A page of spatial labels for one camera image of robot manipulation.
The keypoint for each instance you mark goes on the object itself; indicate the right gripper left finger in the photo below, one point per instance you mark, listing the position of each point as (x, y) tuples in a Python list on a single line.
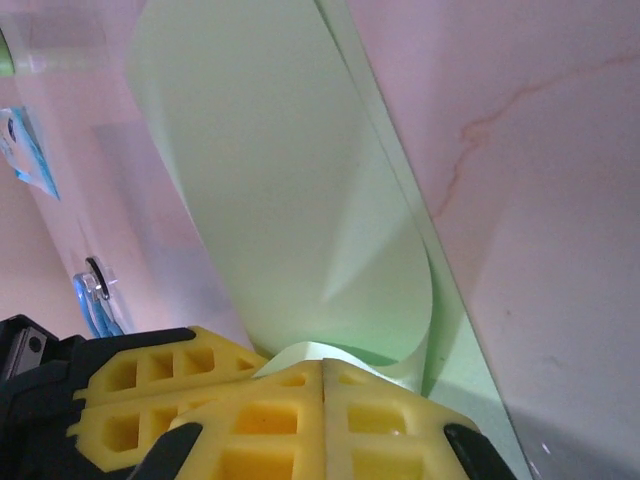
[(260, 430)]

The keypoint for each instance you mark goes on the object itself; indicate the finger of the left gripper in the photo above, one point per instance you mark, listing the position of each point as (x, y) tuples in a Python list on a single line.
[(200, 360), (135, 415)]

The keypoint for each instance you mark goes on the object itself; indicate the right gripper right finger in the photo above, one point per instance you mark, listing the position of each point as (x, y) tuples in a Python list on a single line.
[(380, 430)]

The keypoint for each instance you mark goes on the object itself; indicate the light green paper sheet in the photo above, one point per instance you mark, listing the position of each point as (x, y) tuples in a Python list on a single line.
[(275, 175)]

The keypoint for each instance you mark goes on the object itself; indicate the blue blister pack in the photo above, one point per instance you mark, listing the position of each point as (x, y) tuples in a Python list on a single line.
[(27, 155)]

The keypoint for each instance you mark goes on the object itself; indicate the green cylindrical can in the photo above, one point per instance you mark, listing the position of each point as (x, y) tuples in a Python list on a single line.
[(4, 55)]

